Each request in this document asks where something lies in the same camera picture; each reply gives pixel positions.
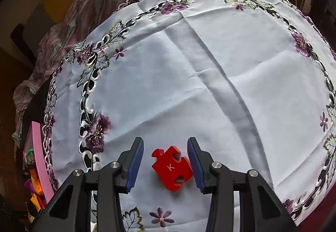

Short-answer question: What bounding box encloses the yellow plastic scoop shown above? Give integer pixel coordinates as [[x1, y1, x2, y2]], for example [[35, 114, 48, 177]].
[[26, 194, 42, 223]]

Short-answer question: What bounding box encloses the magenta plastic spool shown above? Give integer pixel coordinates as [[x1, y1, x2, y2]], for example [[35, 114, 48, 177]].
[[24, 179, 36, 194]]

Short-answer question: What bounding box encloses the pink rimmed white tray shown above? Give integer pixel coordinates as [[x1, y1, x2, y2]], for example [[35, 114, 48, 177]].
[[24, 122, 54, 204]]

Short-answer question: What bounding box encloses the white floral embroidered tablecloth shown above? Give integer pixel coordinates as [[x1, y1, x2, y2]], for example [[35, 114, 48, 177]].
[[43, 0, 335, 231]]

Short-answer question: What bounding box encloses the red puzzle piece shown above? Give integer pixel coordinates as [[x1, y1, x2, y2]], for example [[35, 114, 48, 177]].
[[151, 145, 193, 192]]

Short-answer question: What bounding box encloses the green plastic spool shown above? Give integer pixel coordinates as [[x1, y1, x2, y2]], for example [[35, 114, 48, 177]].
[[25, 148, 35, 165]]

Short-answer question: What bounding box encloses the orange plastic block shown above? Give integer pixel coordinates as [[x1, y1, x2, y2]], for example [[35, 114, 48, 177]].
[[29, 168, 44, 196]]

